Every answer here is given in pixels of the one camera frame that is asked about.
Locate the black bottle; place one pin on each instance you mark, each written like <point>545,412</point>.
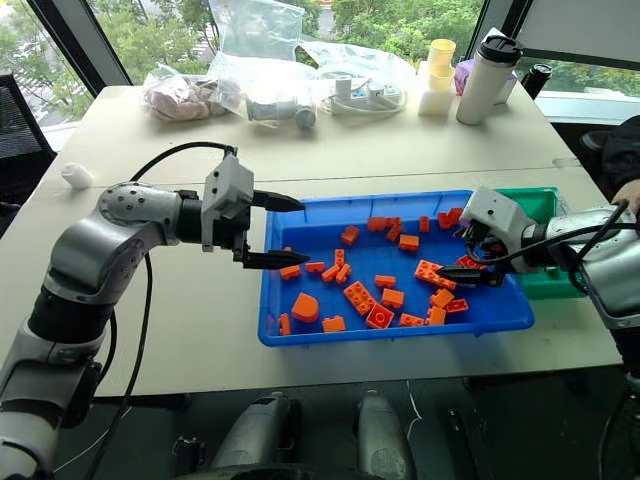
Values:
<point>535,80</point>

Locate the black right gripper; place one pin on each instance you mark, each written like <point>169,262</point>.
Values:
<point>476,239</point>

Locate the purple box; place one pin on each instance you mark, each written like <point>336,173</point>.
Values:
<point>464,75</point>

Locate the red-orange toy brick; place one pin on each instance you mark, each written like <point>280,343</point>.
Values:
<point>450,218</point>
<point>457,306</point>
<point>467,261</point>

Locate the cream plastic cup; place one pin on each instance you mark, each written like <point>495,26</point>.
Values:
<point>442,81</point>

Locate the orange toy brick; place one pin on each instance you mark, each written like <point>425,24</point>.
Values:
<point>411,320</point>
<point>285,324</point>
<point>330,274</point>
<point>442,298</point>
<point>380,223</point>
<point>315,267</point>
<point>350,235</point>
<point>409,242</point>
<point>424,224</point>
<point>339,257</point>
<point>394,233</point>
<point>334,325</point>
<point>436,316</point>
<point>343,273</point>
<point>290,272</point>
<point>385,281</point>
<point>392,298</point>

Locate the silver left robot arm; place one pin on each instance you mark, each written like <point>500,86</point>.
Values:
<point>85,250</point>

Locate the black table leg bracket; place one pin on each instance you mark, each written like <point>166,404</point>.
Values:
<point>467,435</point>

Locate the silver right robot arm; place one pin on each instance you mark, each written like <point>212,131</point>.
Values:
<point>615,260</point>

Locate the plastic bag with pink contents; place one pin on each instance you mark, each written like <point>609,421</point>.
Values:
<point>175,97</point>

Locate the black chair armrest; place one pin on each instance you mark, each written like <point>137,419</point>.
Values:
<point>592,141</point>

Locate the small white cylinder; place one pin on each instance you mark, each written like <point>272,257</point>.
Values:
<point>78,175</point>

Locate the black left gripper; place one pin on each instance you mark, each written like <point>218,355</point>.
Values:
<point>235,232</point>

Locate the white power strip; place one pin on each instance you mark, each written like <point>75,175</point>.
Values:
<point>372,95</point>

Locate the orange half-round brick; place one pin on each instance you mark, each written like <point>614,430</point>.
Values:
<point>305,307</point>

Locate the clear plastic bag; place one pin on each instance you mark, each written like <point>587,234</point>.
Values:
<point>365,65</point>
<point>260,60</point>

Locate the flat orange studded plate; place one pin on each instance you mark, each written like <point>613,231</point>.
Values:
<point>426,272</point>

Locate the white tumbler with black lid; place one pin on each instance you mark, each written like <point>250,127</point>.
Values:
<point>480,85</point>

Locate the white plug adapter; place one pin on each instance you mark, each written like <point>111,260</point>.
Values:
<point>344,86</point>

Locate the long orange studded brick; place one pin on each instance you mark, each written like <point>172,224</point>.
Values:
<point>358,298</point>

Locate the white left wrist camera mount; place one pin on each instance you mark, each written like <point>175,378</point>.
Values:
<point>227,192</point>

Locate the red-orange square hollow brick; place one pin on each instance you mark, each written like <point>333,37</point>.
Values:
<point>380,316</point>

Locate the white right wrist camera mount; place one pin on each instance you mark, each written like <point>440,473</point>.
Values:
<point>495,210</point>

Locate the black mesh office chair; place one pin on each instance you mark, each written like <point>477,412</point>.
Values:
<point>17,140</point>

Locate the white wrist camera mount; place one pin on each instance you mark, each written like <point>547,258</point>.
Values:
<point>495,210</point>
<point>227,192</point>

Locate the green plastic bin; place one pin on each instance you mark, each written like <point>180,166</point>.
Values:
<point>530,200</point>

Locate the bystander bare hand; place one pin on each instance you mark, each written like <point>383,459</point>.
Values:
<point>630,197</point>

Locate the yellow plastic cup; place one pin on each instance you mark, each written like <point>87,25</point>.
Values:
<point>443,54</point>

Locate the grey rounded robot leg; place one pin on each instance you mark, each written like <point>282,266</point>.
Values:
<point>255,435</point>
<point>382,435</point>

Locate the grey cylinder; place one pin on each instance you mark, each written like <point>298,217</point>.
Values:
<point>305,117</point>

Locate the person in dark jacket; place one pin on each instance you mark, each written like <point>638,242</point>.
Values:
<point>622,145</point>

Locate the blue plastic bin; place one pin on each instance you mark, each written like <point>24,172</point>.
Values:
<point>400,337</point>

